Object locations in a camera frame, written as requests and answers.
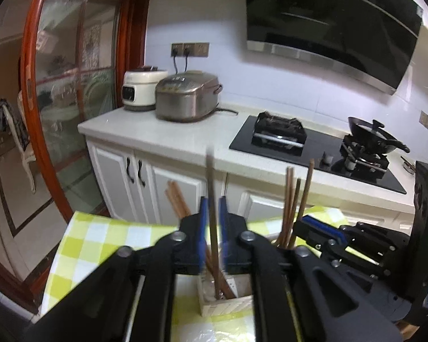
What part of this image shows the ornate white chair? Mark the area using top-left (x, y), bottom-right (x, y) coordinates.
top-left (2, 91), bottom-right (36, 195)

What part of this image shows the white electric cooker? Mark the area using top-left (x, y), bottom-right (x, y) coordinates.
top-left (122, 68), bottom-right (168, 112)

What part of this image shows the white stone kitchen countertop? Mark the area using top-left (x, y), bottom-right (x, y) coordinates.
top-left (78, 103), bottom-right (416, 218)

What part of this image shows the white base cabinet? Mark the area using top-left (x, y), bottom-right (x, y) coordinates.
top-left (86, 139), bottom-right (416, 229)

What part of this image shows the red wooden door frame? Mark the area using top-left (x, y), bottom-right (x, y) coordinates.
top-left (0, 253), bottom-right (40, 315)

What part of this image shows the dark garment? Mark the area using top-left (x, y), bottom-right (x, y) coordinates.
top-left (0, 99), bottom-right (22, 134)

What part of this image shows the metal strainer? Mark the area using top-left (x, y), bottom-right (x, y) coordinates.
top-left (400, 156), bottom-right (416, 177)

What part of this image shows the brown metallic rice cooker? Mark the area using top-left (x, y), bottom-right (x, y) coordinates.
top-left (155, 71), bottom-right (223, 122)

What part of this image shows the red wood-framed glass door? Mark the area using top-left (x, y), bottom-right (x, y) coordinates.
top-left (19, 0), bottom-right (148, 218)

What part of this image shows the wall socket panel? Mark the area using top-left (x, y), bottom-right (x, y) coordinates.
top-left (171, 42), bottom-right (210, 58)

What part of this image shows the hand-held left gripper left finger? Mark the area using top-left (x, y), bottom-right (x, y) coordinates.
top-left (23, 197), bottom-right (210, 342)

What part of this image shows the white perforated plastic utensil holder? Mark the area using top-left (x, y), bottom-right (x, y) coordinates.
top-left (196, 237), bottom-right (282, 317)

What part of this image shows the black glass gas cooktop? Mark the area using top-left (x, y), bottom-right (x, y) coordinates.
top-left (229, 111), bottom-right (407, 195)

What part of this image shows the black wok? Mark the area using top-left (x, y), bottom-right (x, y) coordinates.
top-left (348, 116), bottom-right (411, 154)

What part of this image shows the black glass range hood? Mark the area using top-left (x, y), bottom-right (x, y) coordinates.
top-left (244, 0), bottom-right (424, 95)

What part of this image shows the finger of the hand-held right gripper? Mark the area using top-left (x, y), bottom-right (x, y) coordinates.
top-left (338, 221), bottom-right (411, 254)
top-left (295, 215), bottom-right (347, 254)

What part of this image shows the black burner grate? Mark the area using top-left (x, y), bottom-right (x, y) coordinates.
top-left (251, 111), bottom-right (306, 148)
top-left (340, 133), bottom-right (391, 172)

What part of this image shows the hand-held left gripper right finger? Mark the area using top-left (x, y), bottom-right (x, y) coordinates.
top-left (219, 196), bottom-right (403, 342)

